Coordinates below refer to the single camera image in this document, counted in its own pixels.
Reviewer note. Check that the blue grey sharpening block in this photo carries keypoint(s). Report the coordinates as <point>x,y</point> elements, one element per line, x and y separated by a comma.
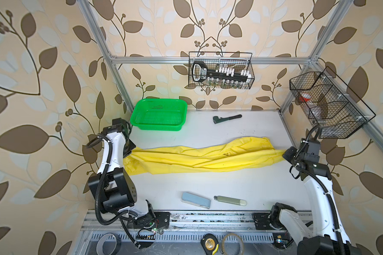
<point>195,200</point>

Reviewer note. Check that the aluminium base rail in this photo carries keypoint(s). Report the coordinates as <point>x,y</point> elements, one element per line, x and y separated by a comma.
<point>197,221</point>

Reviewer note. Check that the pale green utility knife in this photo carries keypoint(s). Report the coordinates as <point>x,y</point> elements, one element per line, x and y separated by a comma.
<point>229,200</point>

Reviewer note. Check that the yellow trousers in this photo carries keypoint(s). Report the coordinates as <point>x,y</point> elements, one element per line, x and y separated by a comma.
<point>239,154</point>

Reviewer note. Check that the green plastic basket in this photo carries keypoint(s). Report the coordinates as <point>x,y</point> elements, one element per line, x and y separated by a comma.
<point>159,114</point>

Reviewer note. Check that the back wire basket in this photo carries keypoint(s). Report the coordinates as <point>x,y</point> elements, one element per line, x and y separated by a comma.
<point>237,60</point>

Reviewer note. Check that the black tape roll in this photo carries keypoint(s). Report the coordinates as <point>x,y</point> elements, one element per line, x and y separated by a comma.
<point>108,244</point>

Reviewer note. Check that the yellow black tape measure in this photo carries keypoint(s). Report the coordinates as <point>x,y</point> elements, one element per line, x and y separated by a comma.
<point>210,244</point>

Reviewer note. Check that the dark green pipe wrench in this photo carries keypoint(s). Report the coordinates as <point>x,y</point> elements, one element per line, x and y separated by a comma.
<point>218,120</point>

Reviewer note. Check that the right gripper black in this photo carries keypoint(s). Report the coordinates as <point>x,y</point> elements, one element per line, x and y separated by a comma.
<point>286,154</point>

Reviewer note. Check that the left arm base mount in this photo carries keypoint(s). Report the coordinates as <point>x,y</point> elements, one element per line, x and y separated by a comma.
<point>158,220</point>

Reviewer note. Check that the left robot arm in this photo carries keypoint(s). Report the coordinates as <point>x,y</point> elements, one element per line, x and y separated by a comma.
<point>113,190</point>

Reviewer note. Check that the red capped jar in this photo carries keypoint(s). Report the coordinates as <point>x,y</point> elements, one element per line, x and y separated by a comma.
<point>304,97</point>

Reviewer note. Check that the black tool in basket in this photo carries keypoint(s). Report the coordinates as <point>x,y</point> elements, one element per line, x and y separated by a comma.
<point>201,72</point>

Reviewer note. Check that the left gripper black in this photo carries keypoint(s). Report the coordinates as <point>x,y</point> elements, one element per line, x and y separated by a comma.
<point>131,146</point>

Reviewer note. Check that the side wire basket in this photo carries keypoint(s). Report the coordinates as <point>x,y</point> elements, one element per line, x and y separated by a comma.
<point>335,107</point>

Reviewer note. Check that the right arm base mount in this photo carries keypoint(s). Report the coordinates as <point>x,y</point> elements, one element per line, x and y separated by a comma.
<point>267,221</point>

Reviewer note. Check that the brown ring band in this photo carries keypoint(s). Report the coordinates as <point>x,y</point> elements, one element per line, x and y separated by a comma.
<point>232,244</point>

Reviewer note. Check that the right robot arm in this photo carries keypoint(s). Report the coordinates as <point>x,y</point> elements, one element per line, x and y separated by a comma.
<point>328,236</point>

